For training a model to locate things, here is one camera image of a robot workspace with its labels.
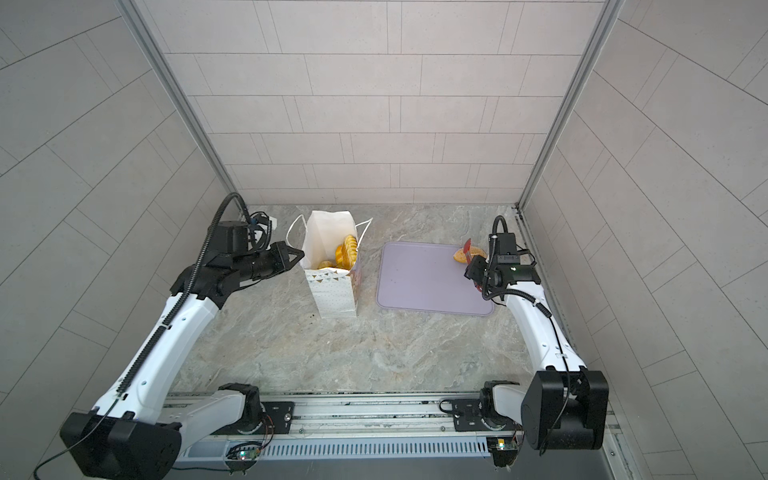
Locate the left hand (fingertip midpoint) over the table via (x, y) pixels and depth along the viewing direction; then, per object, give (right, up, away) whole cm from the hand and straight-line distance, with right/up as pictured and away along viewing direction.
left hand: (311, 250), depth 72 cm
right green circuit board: (+46, -46, -4) cm, 65 cm away
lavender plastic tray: (+31, -12, +30) cm, 45 cm away
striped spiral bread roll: (+7, -2, +12) cm, 13 cm away
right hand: (+42, -6, +11) cm, 44 cm away
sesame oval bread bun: (+42, -3, +26) cm, 50 cm away
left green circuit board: (-12, -43, -8) cm, 46 cm away
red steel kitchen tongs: (+43, -1, +18) cm, 46 cm away
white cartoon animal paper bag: (+5, -11, +4) cm, 13 cm away
